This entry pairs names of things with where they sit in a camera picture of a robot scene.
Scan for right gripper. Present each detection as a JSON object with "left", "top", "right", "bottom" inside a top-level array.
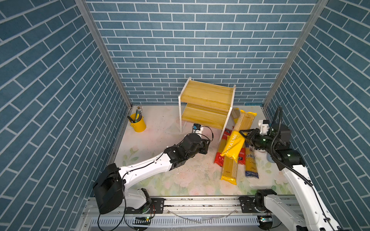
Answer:
[{"left": 238, "top": 129, "right": 275, "bottom": 154}]

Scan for blue spaghetti package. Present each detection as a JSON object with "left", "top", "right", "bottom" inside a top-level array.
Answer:
[{"left": 245, "top": 145, "right": 259, "bottom": 179}]

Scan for blue oval sponge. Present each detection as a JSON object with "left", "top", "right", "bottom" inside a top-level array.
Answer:
[{"left": 267, "top": 153, "right": 274, "bottom": 163}]

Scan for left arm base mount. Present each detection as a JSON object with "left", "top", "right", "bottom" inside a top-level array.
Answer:
[{"left": 124, "top": 188, "right": 165, "bottom": 214}]

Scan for yellow Pastatime pasta package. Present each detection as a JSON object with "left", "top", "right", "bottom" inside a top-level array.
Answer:
[{"left": 221, "top": 110, "right": 257, "bottom": 163}]

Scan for red spaghetti package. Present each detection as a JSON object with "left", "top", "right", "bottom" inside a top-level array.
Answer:
[
  {"left": 238, "top": 144, "right": 246, "bottom": 165},
  {"left": 214, "top": 129, "right": 232, "bottom": 167}
]

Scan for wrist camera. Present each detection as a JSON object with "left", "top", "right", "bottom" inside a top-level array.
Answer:
[
  {"left": 192, "top": 123, "right": 202, "bottom": 133},
  {"left": 258, "top": 119, "right": 270, "bottom": 135}
]

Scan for pens in cup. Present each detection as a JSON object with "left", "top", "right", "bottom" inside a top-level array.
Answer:
[{"left": 127, "top": 106, "right": 143, "bottom": 123}]

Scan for white wooden two-tier shelf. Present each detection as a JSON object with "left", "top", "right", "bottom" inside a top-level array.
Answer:
[{"left": 178, "top": 78, "right": 236, "bottom": 133}]

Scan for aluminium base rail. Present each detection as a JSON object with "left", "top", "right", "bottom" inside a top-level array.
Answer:
[{"left": 77, "top": 195, "right": 303, "bottom": 231}]

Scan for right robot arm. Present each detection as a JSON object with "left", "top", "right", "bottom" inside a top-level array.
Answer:
[{"left": 239, "top": 123, "right": 342, "bottom": 231}]

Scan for yellow pen cup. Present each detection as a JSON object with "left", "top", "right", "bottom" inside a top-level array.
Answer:
[{"left": 129, "top": 113, "right": 146, "bottom": 132}]

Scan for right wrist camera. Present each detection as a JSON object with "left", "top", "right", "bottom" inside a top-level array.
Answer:
[{"left": 258, "top": 119, "right": 270, "bottom": 135}]

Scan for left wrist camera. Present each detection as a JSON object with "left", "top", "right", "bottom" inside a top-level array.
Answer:
[{"left": 192, "top": 123, "right": 202, "bottom": 133}]

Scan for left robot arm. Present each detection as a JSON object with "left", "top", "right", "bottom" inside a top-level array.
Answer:
[{"left": 92, "top": 133, "right": 211, "bottom": 215}]

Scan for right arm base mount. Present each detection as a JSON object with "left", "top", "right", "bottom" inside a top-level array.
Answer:
[{"left": 238, "top": 189, "right": 277, "bottom": 213}]

